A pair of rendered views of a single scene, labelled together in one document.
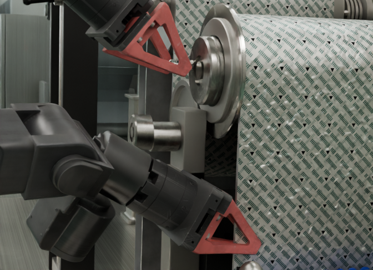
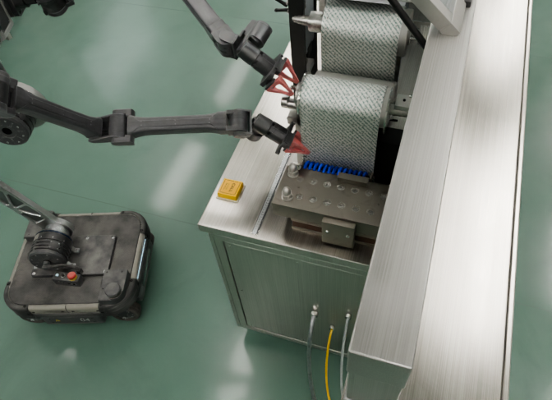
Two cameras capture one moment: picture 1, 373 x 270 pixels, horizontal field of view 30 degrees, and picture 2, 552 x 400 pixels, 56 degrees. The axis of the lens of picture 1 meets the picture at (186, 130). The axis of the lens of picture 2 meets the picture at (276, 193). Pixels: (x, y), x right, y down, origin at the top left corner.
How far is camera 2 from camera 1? 1.28 m
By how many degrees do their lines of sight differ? 57
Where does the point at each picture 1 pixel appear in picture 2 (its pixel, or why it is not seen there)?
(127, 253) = not seen: hidden behind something
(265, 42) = (309, 100)
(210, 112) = not seen: hidden behind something
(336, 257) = (338, 162)
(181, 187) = (278, 136)
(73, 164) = (236, 135)
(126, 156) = (260, 126)
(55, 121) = (236, 118)
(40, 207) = not seen: hidden behind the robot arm
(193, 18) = (328, 43)
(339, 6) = (402, 45)
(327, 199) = (333, 146)
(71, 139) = (236, 127)
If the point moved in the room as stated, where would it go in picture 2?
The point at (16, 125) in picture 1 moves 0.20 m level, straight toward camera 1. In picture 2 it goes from (223, 120) to (193, 167)
